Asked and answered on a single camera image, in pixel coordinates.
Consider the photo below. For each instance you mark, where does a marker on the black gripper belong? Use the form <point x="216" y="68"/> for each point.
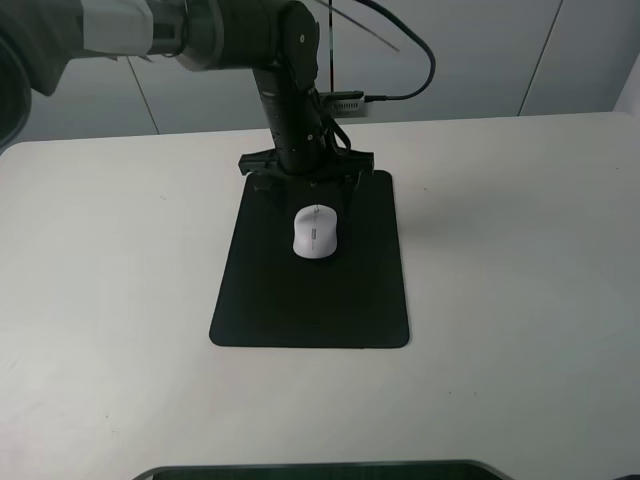
<point x="308" y="144"/>

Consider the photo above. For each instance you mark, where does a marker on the white computer mouse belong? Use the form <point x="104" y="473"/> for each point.
<point x="315" y="232"/>

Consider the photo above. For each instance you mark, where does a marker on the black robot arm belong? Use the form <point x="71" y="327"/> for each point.
<point x="277" y="41"/>

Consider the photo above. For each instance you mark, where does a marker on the black mouse pad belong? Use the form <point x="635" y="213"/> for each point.
<point x="354" y="299"/>

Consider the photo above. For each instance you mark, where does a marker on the dark panel at table edge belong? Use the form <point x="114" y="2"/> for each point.
<point x="444" y="469"/>

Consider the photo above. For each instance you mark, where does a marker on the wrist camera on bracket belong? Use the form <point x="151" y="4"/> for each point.
<point x="344" y="104"/>

